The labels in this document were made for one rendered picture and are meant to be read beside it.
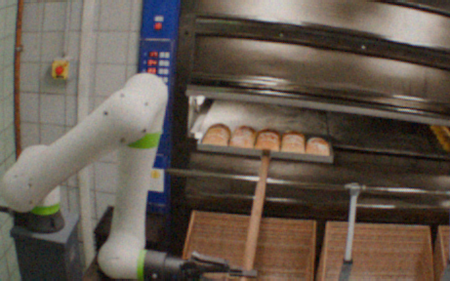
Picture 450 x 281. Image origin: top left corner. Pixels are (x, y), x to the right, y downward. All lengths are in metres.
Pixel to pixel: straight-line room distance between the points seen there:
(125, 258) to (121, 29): 1.31
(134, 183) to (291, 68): 1.14
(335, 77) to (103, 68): 1.00
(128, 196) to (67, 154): 0.26
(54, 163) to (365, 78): 1.52
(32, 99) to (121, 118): 1.54
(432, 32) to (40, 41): 1.83
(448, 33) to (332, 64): 0.62
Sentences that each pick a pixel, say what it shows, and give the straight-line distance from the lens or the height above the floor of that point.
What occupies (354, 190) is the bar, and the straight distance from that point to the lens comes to 2.37.
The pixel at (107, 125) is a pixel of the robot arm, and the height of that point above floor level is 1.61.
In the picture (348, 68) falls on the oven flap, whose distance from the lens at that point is 2.63.
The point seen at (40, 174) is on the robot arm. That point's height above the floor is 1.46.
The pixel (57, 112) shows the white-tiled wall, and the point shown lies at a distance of 2.88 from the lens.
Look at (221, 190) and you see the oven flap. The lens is 2.77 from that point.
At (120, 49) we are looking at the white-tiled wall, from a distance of 2.70.
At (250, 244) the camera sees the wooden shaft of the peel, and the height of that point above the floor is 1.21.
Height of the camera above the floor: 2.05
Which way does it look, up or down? 19 degrees down
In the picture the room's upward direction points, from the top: 4 degrees clockwise
